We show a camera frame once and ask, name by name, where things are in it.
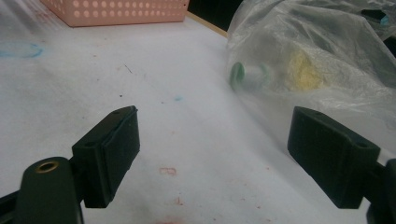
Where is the clear plastic smiley bag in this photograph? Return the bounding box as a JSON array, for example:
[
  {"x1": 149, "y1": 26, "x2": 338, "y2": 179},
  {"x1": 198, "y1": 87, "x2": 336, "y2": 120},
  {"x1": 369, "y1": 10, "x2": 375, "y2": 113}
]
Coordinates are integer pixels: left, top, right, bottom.
[{"x1": 225, "y1": 0, "x2": 396, "y2": 152}]

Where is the pink plastic basket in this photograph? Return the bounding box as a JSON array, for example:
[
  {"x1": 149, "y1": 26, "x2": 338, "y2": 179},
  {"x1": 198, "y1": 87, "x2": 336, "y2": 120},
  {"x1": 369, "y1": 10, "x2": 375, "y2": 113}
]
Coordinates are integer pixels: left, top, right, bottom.
[{"x1": 40, "y1": 0, "x2": 191, "y2": 28}]

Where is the small white-capped bottle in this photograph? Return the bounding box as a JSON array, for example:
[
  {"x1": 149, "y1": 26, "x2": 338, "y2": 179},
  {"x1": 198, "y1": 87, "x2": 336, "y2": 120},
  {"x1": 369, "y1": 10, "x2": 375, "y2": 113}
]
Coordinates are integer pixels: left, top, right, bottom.
[{"x1": 229, "y1": 61, "x2": 274, "y2": 91}]

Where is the wooden table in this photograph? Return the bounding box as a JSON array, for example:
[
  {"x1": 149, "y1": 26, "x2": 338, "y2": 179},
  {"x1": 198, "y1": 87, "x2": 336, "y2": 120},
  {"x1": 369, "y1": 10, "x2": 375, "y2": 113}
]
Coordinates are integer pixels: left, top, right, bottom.
[{"x1": 186, "y1": 11, "x2": 230, "y2": 39}]

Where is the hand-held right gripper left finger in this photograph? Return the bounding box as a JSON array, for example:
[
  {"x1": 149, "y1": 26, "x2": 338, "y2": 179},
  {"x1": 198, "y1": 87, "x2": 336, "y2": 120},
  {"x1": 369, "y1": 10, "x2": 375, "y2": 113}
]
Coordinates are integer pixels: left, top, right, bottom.
[{"x1": 72, "y1": 105, "x2": 141, "y2": 209}]

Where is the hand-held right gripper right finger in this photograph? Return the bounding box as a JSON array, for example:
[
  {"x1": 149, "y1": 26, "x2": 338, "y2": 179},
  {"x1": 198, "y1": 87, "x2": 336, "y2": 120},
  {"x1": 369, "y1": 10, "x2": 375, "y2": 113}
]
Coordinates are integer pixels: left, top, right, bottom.
[{"x1": 287, "y1": 105, "x2": 381, "y2": 209}]

